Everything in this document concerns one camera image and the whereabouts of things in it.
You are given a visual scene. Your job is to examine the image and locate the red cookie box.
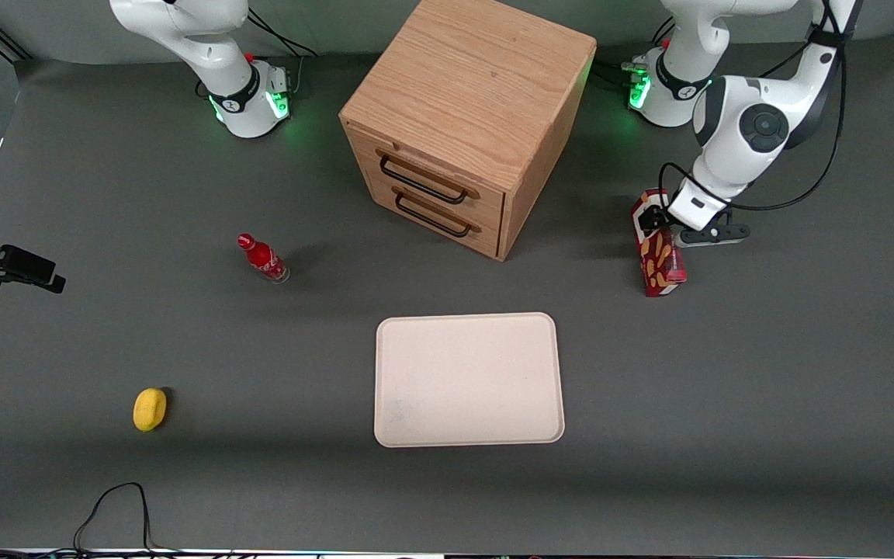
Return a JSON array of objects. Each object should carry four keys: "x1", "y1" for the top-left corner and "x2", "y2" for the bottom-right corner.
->
[{"x1": 632, "y1": 189, "x2": 688, "y2": 298}]

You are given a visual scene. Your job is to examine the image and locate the beige rectangular tray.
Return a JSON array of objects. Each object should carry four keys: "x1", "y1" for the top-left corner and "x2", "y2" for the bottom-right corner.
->
[{"x1": 374, "y1": 312, "x2": 566, "y2": 449}]

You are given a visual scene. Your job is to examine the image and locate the wooden drawer front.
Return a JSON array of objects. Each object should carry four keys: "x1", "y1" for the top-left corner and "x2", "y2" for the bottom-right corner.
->
[
  {"x1": 373, "y1": 145, "x2": 507, "y2": 232},
  {"x1": 369, "y1": 177, "x2": 504, "y2": 259}
]

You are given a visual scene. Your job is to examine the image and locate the yellow lemon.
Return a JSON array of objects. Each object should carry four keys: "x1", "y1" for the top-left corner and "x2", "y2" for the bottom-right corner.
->
[{"x1": 133, "y1": 387, "x2": 168, "y2": 432}]

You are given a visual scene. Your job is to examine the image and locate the wooden drawer cabinet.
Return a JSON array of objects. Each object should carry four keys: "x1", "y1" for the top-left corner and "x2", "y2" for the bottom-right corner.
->
[{"x1": 338, "y1": 0, "x2": 598, "y2": 262}]

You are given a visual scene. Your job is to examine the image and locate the red cola bottle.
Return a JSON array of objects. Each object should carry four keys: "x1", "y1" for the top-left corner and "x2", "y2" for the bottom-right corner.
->
[{"x1": 237, "y1": 233, "x2": 291, "y2": 285}]

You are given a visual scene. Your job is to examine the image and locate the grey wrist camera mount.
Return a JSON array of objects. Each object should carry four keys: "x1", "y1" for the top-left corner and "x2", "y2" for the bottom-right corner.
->
[{"x1": 676, "y1": 221, "x2": 750, "y2": 247}]

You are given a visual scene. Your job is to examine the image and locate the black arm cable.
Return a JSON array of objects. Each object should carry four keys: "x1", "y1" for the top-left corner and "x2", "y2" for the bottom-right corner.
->
[{"x1": 658, "y1": 0, "x2": 851, "y2": 212}]

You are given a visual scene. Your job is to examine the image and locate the black base cables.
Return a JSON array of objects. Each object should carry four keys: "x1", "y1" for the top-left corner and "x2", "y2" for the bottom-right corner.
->
[
  {"x1": 245, "y1": 8, "x2": 320, "y2": 98},
  {"x1": 593, "y1": 16, "x2": 677, "y2": 90}
]

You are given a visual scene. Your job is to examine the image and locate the black drawer handle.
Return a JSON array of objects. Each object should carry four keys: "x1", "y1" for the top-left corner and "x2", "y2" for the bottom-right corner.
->
[
  {"x1": 394, "y1": 192, "x2": 473, "y2": 238},
  {"x1": 379, "y1": 154, "x2": 470, "y2": 206}
]

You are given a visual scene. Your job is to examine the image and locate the thin black looped cable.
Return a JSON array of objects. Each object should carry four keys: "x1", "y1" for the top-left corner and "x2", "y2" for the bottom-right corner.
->
[{"x1": 73, "y1": 482, "x2": 184, "y2": 556}]

